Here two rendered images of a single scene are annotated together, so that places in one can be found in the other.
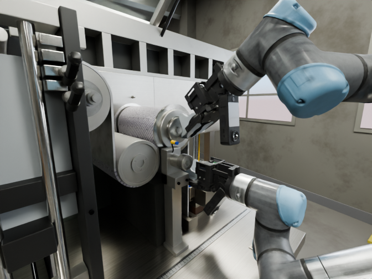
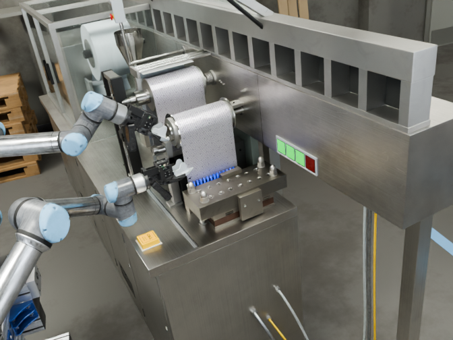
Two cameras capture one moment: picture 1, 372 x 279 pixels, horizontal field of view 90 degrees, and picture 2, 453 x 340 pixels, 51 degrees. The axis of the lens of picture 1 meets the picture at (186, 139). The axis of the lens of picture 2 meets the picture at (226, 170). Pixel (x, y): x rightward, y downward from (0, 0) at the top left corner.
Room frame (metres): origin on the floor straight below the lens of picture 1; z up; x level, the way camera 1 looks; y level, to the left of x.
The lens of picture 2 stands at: (1.29, -1.57, 2.00)
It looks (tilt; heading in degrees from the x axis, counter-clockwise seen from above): 29 degrees down; 109
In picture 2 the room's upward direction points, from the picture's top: 8 degrees counter-clockwise
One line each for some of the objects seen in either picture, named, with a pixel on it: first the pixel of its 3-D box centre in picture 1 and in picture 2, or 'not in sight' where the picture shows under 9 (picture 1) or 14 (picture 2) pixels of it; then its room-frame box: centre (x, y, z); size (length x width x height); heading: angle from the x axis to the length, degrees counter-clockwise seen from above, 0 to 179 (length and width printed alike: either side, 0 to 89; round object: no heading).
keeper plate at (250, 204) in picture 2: not in sight; (251, 204); (0.85, -0.04, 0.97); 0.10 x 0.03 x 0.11; 44
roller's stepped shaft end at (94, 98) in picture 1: (89, 98); (129, 100); (0.31, 0.15, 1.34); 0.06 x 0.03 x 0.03; 44
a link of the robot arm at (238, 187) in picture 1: (242, 189); (138, 182); (0.44, -0.14, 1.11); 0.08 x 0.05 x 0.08; 134
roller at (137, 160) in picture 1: (118, 153); not in sight; (0.55, 0.20, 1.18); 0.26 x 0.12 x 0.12; 44
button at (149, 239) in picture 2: not in sight; (147, 239); (0.48, -0.25, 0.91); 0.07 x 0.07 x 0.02; 44
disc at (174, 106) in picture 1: (174, 129); (172, 131); (0.54, 0.03, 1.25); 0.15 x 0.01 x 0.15; 134
